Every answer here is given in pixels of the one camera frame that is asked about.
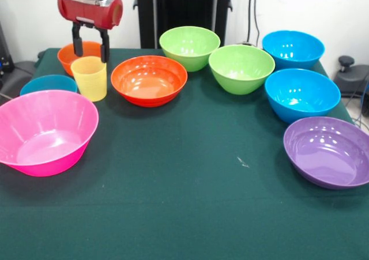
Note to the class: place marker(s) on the large orange-red bowl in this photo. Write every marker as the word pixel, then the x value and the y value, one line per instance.
pixel 150 81

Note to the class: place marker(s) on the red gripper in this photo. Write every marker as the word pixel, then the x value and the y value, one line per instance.
pixel 89 13

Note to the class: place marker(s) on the small blue bowl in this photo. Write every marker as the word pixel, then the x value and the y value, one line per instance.
pixel 49 84

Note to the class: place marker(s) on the large blue bowl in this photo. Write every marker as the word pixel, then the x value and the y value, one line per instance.
pixel 291 49
pixel 299 92

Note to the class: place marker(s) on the black stand with knob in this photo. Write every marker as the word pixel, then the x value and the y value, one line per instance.
pixel 354 75

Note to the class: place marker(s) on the small orange bowl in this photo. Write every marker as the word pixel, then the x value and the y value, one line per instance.
pixel 90 49

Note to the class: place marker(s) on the purple bowl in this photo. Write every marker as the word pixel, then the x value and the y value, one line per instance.
pixel 325 153

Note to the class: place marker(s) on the yellow plastic cup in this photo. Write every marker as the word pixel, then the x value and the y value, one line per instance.
pixel 89 81

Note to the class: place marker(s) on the black equipment box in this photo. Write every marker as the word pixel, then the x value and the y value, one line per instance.
pixel 4 61

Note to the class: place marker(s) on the large pink bowl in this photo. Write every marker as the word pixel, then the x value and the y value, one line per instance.
pixel 43 133

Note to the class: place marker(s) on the dark green tablecloth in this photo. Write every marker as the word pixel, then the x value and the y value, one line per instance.
pixel 184 199

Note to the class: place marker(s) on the green bowl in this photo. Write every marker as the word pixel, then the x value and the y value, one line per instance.
pixel 239 69
pixel 187 46

